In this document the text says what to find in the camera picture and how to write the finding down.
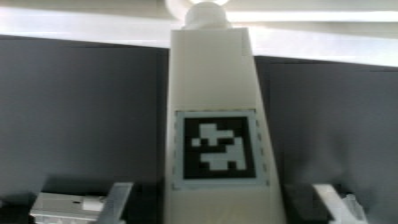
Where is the white leg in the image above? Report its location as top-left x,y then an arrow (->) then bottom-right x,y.
163,1 -> 288,224

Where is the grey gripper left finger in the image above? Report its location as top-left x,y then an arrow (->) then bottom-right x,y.
30,182 -> 133,224

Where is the white desk top tray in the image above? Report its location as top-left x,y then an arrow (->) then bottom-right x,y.
0,0 -> 398,67

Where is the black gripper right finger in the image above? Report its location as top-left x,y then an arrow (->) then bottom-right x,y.
312,184 -> 369,224

